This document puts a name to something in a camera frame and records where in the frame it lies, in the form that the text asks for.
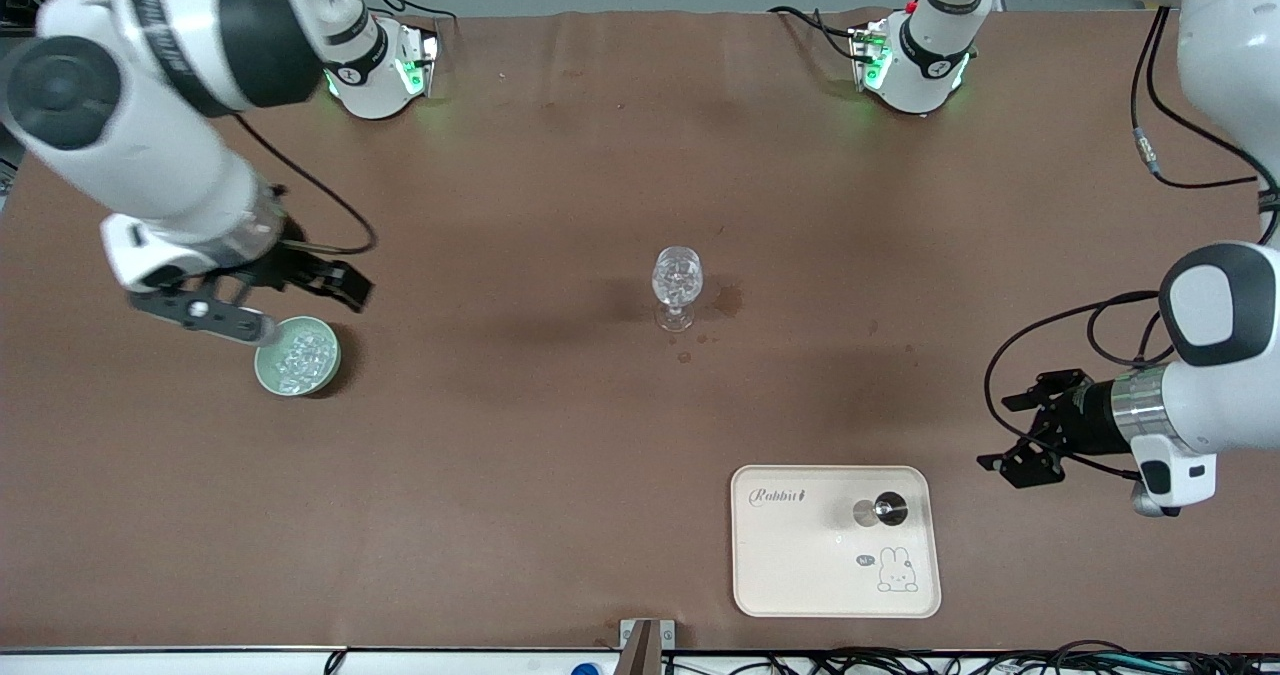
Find clear ice cubes pile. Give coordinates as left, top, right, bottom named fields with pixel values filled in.
left=272, top=323, right=337, bottom=394

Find clear stemmed wine glass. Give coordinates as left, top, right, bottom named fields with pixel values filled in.
left=650, top=245, right=705, bottom=334

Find pale green ceramic bowl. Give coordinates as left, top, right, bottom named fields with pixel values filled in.
left=254, top=315, right=343, bottom=398

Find cream rabbit print tray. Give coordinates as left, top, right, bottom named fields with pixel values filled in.
left=730, top=464, right=943, bottom=620

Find tangled black cables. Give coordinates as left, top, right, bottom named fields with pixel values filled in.
left=660, top=639, right=1280, bottom=675

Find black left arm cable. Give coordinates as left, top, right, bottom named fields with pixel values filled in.
left=985, top=5, right=1280, bottom=481

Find white frame rail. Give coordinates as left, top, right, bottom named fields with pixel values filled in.
left=0, top=647, right=621, bottom=675

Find brown post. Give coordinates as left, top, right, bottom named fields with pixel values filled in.
left=615, top=620, right=663, bottom=675

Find grey metal bracket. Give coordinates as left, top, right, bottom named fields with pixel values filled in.
left=619, top=618, right=677, bottom=675

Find black left base cable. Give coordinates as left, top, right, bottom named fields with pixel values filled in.
left=768, top=5, right=863, bottom=61

